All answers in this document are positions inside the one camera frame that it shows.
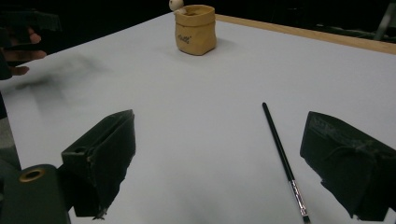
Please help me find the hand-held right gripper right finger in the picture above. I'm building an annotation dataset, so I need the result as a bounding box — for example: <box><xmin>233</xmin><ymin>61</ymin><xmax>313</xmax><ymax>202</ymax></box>
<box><xmin>299</xmin><ymin>110</ymin><xmax>396</xmax><ymax>222</ymax></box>

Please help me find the tan bag-shaped holder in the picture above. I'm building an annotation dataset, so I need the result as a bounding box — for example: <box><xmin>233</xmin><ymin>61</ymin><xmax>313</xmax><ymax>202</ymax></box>
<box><xmin>174</xmin><ymin>4</ymin><xmax>218</xmax><ymax>57</ymax></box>

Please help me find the metal stand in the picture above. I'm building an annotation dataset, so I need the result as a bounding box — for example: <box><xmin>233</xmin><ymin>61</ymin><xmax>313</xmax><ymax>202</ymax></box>
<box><xmin>373</xmin><ymin>2</ymin><xmax>396</xmax><ymax>41</ymax></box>

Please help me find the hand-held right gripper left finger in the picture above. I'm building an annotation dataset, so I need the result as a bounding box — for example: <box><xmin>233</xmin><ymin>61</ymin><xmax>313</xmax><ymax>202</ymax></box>
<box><xmin>61</xmin><ymin>108</ymin><xmax>136</xmax><ymax>220</ymax></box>

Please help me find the small white ball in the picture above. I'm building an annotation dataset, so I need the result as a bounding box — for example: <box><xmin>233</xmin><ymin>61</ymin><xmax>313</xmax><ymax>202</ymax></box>
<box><xmin>168</xmin><ymin>0</ymin><xmax>187</xmax><ymax>15</ymax></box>

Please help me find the black makeup brush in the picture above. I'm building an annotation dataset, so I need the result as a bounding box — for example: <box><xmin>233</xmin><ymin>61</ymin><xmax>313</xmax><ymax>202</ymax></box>
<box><xmin>262</xmin><ymin>102</ymin><xmax>312</xmax><ymax>224</ymax></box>

